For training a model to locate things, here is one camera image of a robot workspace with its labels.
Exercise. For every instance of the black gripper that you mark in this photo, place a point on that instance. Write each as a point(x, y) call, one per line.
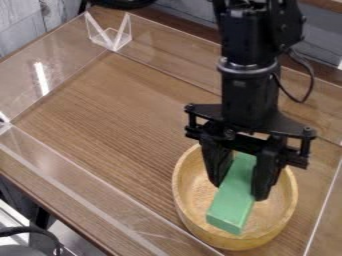
point(245, 123)

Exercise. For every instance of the green rectangular block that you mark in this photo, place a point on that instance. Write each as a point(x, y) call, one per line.
point(232, 202)

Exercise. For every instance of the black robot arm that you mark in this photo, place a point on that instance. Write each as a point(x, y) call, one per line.
point(259, 29)

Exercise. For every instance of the light wooden bowl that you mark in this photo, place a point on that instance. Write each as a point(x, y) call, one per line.
point(192, 192)

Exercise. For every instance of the clear acrylic enclosure wall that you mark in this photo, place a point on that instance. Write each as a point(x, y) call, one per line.
point(93, 135)

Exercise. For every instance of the black metal bracket with bolt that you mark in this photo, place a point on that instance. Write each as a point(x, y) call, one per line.
point(46, 244)

